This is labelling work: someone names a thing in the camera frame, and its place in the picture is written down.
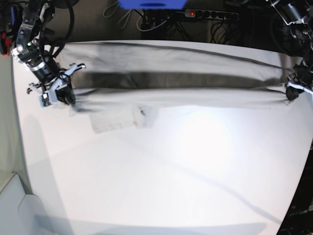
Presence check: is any beige t-shirt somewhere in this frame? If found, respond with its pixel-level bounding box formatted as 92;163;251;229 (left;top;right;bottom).
57;41;290;133

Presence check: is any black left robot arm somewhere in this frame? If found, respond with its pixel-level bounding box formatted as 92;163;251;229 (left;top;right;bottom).
269;0;313;101

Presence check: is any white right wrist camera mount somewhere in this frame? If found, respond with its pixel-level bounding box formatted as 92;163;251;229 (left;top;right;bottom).
26;63;86;107

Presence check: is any black power strip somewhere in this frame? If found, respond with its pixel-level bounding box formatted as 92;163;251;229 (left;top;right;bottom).
184;9;239;21

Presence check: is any blue base camera housing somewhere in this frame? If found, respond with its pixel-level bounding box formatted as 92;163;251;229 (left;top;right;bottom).
118;0;187;10

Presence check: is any red black clamp tool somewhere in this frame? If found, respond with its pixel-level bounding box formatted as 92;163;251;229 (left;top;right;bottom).
0;31;13;57

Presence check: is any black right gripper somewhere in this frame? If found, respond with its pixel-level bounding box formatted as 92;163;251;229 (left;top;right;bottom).
36;70;76;106

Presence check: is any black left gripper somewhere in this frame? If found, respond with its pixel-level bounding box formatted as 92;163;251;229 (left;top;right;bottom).
286;65;313;101

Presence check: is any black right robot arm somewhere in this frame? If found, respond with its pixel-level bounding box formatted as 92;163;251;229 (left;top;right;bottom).
15;0;78;107

